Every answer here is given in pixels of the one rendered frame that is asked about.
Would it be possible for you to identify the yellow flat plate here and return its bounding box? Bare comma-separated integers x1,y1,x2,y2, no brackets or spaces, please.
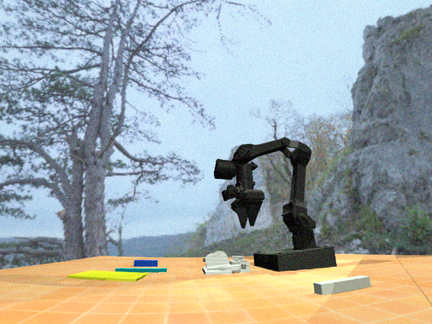
67,270,149,281

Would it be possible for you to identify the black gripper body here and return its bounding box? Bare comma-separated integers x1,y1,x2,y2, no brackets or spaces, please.
231,178,265,209

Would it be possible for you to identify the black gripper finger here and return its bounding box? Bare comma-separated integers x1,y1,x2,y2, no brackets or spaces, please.
242,200,263,226
232,208,248,228

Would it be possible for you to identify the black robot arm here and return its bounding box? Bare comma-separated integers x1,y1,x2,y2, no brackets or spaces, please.
214,138,319,250

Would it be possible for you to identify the teal flat bar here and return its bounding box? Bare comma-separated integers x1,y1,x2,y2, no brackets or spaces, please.
115,268,167,273

